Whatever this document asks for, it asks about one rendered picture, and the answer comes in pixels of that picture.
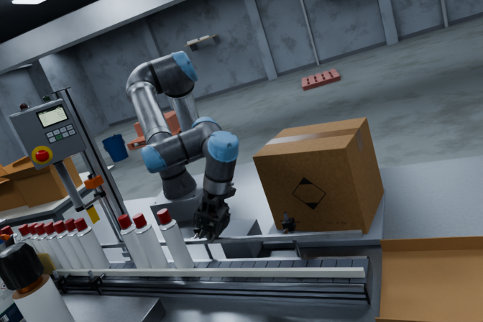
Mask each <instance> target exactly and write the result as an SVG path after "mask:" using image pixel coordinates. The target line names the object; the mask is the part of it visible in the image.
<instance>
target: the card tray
mask: <svg viewBox="0 0 483 322"><path fill-rule="evenodd" d="M379 241H380V244H381V248H382V279H381V295H380V311H379V317H375V320H376V322H483V236H450V237H432V238H414V239H380V240H379Z"/></svg>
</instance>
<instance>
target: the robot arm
mask: <svg viewBox="0 0 483 322"><path fill-rule="evenodd" d="M197 80H198V76H197V74H196V72H195V70H194V68H193V65H192V63H191V61H190V60H189V58H188V56H187V55H186V53H185V52H183V51H180V52H175V53H171V54H170V55H166V56H164V57H160V58H158V59H155V60H151V61H149V62H147V63H142V64H141V65H139V66H138V67H137V68H135V69H134V71H133V72H132V74H131V75H130V76H129V79H128V81H127V84H126V96H127V98H128V101H129V103H130V104H131V105H133V106H134V109H135V111H136V114H137V118H138V120H139V124H140V126H141V129H142V133H143V135H144V138H145V141H146V143H147V146H146V147H143V148H142V149H141V155H142V158H143V160H144V163H145V165H146V167H147V169H148V171H149V172H150V173H159V174H160V177H161V178H162V188H163V194H164V196H165V198H166V199H176V198H181V197H183V196H185V195H187V194H189V193H190V192H192V191H193V190H194V189H195V188H196V186H197V184H196V181H195V179H194V178H193V177H192V176H191V174H190V173H189V172H188V171H187V170H186V167H185V166H186V165H188V164H190V163H192V162H195V161H197V160H200V159H202V158H204V157H205V158H206V168H205V172H204V177H203V193H204V195H203V197H202V202H201V204H200V205H199V207H197V209H196V210H195V212H194V217H193V226H195V224H196V227H197V228H199V229H201V232H200V234H199V239H201V238H202V237H204V236H205V237H206V238H212V239H211V244H212V243H213V241H214V240H215V238H217V237H219V236H220V235H221V233H222V231H223V230H224V229H225V228H226V227H227V226H228V225H229V222H230V215H231V214H230V213H229V209H230V208H229V206H228V203H225V202H224V199H227V198H230V197H232V196H234V195H235V192H236V188H233V187H232V185H234V182H232V180H233V176H234V170H235V166H236V159H237V157H238V154H239V139H238V138H237V136H236V135H233V134H232V133H231V132H225V131H222V130H221V127H220V126H219V125H218V124H217V123H216V122H215V121H214V120H213V119H212V118H210V117H201V118H199V115H198V110H197V108H196V103H195V100H194V97H193V92H192V91H193V89H194V87H195V84H194V82H196V81H197ZM161 93H164V94H165V95H166V96H168V97H170V99H171V101H172V105H173V108H174V110H175V114H176V117H177V118H178V122H179V125H180V128H181V131H182V133H179V134H176V135H174V136H173V135H172V132H171V131H170V128H169V126H168V124H167V121H166V119H165V117H164V114H163V112H162V109H161V108H160V105H159V103H158V101H157V95H158V94H161ZM196 214H197V215H196ZM195 217H196V220H195ZM196 222H197V223H196Z"/></svg>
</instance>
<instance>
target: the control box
mask: <svg viewBox="0 0 483 322"><path fill-rule="evenodd" d="M58 104H62V105H63V107H64V109H65V112H66V114H67V115H68V118H69V120H66V121H63V122H60V123H58V124H55V125H52V126H49V127H47V128H44V129H43V128H42V125H41V123H40V121H39V119H38V118H37V115H36V112H38V111H41V110H44V109H48V108H50V107H53V106H57V105H58ZM9 119H10V120H11V122H12V124H13V126H14V128H15V130H16V132H17V134H18V136H19V138H20V139H21V141H22V144H23V145H24V148H25V149H26V151H27V154H28V155H29V157H30V159H31V161H32V163H33V165H34V167H35V169H36V170H39V169H41V168H43V167H46V166H48V165H51V164H53V163H55V162H58V161H61V160H64V159H65V158H67V157H70V156H73V155H76V154H78V153H79V152H82V151H85V150H86V146H85V145H84V143H83V140H82V138H81V136H80V134H79V132H78V129H77V127H76V125H75V123H74V121H73V119H72V116H71V115H70V112H69V110H68V108H67V106H66V104H65V102H64V100H63V99H61V98H59V99H57V100H54V101H51V102H48V103H44V104H42V105H39V106H36V107H33V108H30V109H27V110H24V111H20V112H18V113H15V114H12V115H10V116H9ZM71 123H72V124H73V126H74V128H75V130H76V132H77V134H75V135H73V136H71V137H67V138H65V139H62V140H60V141H58V142H54V143H52V144H50V143H49V142H48V140H47V137H46V136H45V133H46V132H50V131H52V130H54V129H58V128H60V127H63V126H65V125H68V124H71ZM39 150H46V151H47V152H48V153H49V158H48V160H46V161H44V162H40V161H38V160H37V159H36V157H35V155H36V153H37V152H38V151H39Z"/></svg>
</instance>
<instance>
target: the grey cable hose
mask: <svg viewBox="0 0 483 322"><path fill-rule="evenodd" d="M63 163H64V162H63V160H61V161H58V162H55V163H53V165H54V167H55V169H56V170H57V173H58V174H59V176H60V179H61V181H62V183H63V185H64V186H65V189H66V190H67V192H68V195H69V196H70V198H71V201H72V202H73V204H74V206H75V210H76V212H80V211H82V210H84V207H83V205H85V203H84V202H83V201H82V200H81V199H82V198H81V197H80V195H79V192H78V191H77V188H76V187H75V185H74V183H73V181H72V179H71V177H70V174H69V173H68V170H67V168H66V167H65V165H64V164H63Z"/></svg>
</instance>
